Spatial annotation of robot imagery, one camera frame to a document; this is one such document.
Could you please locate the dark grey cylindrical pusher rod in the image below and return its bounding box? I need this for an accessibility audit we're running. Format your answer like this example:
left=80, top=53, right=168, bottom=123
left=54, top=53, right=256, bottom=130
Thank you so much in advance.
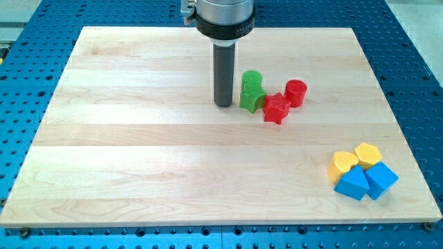
left=213, top=44, right=235, bottom=107

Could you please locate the green star block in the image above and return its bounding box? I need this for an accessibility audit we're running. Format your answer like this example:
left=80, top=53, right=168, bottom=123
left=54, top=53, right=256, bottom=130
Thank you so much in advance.
left=239, top=86, right=266, bottom=113

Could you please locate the red star block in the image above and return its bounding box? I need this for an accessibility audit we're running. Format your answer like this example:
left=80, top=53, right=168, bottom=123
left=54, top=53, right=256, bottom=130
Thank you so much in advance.
left=262, top=93, right=291, bottom=125

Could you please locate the green cylinder block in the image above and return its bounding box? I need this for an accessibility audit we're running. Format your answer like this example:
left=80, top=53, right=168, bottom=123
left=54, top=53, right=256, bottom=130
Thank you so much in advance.
left=242, top=70, right=262, bottom=90

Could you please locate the red cylinder block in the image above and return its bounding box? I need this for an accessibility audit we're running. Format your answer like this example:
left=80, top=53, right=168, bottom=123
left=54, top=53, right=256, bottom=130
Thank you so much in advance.
left=284, top=80, right=307, bottom=108

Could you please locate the light wooden board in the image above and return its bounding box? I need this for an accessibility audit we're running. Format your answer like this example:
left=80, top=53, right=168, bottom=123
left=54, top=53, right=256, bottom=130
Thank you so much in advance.
left=1, top=26, right=442, bottom=228

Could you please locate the yellow heart block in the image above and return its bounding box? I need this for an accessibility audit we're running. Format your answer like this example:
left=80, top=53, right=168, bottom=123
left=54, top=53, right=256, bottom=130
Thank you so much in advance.
left=327, top=151, right=359, bottom=184

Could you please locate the yellow hexagon block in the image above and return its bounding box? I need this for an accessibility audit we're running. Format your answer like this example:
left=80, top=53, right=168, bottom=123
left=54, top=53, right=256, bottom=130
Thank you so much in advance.
left=354, top=142, right=383, bottom=171

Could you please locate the blue triangle block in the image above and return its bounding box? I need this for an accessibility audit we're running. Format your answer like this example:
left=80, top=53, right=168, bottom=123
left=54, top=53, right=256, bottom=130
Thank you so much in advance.
left=334, top=165, right=370, bottom=201

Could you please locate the blue cube block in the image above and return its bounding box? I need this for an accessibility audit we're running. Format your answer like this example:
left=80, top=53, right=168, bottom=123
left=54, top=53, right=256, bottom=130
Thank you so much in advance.
left=365, top=162, right=399, bottom=200

